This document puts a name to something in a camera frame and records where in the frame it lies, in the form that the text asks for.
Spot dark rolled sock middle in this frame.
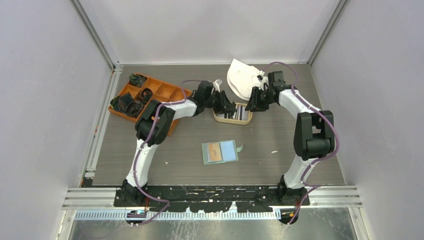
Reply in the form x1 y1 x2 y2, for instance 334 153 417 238
136 88 153 103

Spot green card holder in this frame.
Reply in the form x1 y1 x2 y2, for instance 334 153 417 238
201 140 244 165

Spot orange picture card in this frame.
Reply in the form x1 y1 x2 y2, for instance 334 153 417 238
206 142 223 162

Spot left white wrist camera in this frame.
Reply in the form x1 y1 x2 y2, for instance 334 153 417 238
212 79 223 92

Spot white folded cloth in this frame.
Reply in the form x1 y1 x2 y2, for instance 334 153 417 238
227 58 265 101

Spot orange compartment tray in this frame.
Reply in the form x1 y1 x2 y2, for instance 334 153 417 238
108 72 196 136

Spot beige oval card tray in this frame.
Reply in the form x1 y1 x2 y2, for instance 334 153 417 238
213 103 253 126

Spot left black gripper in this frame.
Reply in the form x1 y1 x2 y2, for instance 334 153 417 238
203 90 237 114

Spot silver card in tray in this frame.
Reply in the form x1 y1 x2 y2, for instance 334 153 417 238
239 109 250 121

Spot dark rolled sock top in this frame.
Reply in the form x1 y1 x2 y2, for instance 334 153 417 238
128 73 148 88

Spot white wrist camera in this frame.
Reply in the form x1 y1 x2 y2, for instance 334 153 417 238
256 75 269 91
212 79 223 92

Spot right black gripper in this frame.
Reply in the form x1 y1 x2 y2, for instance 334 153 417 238
245 86 276 113

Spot dark rolled socks large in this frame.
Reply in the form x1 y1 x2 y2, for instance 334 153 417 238
109 92 144 118

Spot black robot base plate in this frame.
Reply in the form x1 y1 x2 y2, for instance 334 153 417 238
113 184 310 213

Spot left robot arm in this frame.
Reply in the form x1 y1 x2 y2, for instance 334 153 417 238
113 80 237 207

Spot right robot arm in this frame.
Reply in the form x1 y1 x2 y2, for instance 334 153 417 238
246 71 336 206

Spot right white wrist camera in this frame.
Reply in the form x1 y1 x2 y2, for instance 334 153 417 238
256 75 269 91

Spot dark rolled sock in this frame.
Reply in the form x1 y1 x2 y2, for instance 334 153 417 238
128 73 148 88
136 88 153 103

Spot perforated metal rail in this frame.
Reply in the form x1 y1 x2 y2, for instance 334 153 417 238
75 209 281 221

